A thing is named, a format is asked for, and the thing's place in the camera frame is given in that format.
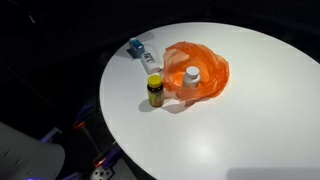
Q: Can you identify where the grey chair back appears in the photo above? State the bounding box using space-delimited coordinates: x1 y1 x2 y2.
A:
0 123 65 180

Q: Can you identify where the purple and orange clamp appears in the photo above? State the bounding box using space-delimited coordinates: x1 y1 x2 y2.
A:
73 104 121 169

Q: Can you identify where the orange plastic bag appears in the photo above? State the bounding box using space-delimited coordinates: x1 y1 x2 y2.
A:
163 41 230 101

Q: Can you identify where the small blue capped bottle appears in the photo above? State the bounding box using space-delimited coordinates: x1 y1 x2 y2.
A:
129 37 145 57

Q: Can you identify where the white tube with label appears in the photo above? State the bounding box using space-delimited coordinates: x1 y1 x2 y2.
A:
141 50 160 74

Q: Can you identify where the white bottle in bag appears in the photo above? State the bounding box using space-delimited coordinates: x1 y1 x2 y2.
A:
182 66 200 88

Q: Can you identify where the brown bottle with yellow cap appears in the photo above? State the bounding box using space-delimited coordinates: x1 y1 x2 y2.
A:
147 75 164 107

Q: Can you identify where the metal bracket base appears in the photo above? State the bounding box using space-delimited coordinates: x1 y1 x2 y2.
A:
89 166 114 180

